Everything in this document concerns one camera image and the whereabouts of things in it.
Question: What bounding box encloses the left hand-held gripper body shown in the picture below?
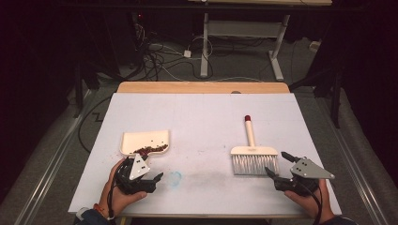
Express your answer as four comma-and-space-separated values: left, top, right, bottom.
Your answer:
115, 153, 158, 195

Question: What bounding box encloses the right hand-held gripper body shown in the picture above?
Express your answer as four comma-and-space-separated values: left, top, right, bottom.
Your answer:
274, 157, 335, 197

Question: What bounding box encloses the brown coffee beans pile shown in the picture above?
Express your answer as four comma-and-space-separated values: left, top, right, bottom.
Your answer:
133, 143, 169, 157

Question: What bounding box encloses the cream plastic dustpan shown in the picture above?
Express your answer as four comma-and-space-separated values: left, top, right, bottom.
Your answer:
119, 129, 171, 158

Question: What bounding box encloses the cream brush with red cap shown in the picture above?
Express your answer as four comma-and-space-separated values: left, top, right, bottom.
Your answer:
230, 114, 280, 176

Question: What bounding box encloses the person's left hand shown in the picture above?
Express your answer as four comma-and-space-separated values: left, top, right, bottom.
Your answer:
99, 157, 148, 218

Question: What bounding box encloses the person's right hand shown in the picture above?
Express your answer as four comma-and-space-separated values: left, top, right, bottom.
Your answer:
283, 179, 334, 224

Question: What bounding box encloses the orange wristband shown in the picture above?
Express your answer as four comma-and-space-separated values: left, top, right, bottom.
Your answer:
92, 202, 107, 218

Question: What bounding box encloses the white table cover sheet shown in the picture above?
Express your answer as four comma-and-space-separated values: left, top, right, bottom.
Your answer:
68, 92, 343, 217

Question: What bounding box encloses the white-framed wooden desk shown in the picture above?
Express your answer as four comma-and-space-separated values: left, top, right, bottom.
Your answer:
187, 0, 333, 83

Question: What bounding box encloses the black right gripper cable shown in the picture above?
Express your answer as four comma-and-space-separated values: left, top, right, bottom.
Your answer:
298, 180, 324, 225

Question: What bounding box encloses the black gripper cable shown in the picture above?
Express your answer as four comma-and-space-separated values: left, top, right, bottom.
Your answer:
298, 180, 324, 225
107, 172, 116, 220

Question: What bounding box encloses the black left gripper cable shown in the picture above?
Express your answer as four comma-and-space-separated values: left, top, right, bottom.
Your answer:
107, 172, 116, 220

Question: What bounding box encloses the metal floor rail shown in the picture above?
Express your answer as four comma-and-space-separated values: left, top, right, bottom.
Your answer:
17, 89, 92, 225
313, 90, 390, 225

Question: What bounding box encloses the black floor cable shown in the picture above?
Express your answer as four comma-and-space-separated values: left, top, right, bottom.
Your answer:
77, 96, 111, 154

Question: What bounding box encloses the white floor cable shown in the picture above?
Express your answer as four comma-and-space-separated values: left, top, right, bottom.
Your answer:
149, 42, 267, 83

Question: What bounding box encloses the tangle of black floor cables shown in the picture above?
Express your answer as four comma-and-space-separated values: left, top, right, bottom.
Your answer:
130, 22, 215, 83

